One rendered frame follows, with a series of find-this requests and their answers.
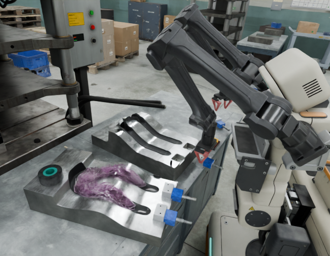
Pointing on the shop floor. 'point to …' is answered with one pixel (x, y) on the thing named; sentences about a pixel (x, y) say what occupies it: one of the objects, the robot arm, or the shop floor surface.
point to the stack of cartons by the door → (168, 20)
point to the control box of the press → (79, 40)
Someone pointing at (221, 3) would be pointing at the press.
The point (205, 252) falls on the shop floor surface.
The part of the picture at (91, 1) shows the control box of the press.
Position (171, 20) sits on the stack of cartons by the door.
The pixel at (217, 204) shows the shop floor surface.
